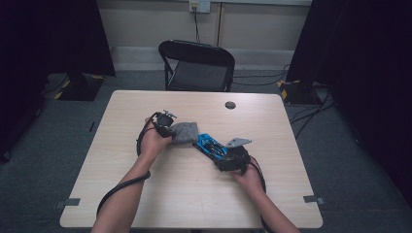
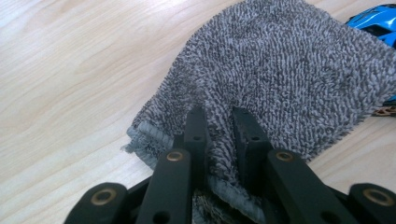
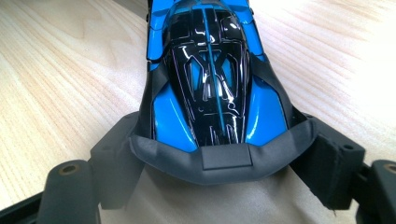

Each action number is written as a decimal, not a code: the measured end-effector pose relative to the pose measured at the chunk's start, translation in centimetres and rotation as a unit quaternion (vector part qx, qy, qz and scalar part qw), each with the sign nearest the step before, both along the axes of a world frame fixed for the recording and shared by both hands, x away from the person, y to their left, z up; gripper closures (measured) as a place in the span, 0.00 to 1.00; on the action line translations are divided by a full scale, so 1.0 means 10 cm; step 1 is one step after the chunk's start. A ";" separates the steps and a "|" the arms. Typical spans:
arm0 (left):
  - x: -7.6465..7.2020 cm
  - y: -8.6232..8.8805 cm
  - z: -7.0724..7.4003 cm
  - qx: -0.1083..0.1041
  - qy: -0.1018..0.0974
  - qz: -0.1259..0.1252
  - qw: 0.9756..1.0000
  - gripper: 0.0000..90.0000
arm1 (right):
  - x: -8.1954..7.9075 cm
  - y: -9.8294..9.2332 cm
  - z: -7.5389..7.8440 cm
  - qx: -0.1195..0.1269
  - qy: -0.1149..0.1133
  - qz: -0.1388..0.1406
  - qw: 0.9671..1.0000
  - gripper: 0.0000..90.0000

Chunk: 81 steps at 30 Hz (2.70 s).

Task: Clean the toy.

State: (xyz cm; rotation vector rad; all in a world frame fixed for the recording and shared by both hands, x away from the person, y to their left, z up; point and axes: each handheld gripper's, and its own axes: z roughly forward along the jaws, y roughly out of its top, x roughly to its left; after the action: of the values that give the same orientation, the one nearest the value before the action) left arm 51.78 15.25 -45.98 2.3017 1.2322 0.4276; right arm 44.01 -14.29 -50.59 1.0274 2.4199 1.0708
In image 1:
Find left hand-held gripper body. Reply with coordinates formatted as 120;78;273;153
152;109;178;138

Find person's left hand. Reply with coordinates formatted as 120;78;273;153
139;117;173;160

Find grey tape strip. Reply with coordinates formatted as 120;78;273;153
302;194;326;205
53;197;82;210

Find yellow striped stand base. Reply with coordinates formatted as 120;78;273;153
276;79;326;107

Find person's right hand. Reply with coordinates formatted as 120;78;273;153
232;156;266;197

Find black stand base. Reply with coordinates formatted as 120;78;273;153
42;72;107;102

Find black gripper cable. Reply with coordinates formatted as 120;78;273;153
248;155;276;233
96;111;163;217

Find thin wall conduit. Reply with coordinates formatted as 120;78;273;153
216;2;225;47

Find black folding chair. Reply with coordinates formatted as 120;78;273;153
157;39;236;92

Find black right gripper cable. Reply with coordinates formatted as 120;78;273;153
248;155;276;233

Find blue toy car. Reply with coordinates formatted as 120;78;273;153
192;133;229;162

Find grey terry cloth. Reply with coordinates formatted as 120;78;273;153
169;121;199;146

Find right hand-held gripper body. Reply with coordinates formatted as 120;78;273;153
215;137;254;175

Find white wall socket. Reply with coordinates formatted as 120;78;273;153
189;0;212;14

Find black curtain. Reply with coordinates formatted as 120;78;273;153
285;0;412;210
0;0;117;163

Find black socket cable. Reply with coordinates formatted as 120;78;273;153
192;7;202;45

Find black floor cables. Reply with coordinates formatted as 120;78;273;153
231;63;336;141

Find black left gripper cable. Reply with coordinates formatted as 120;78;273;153
96;111;163;217

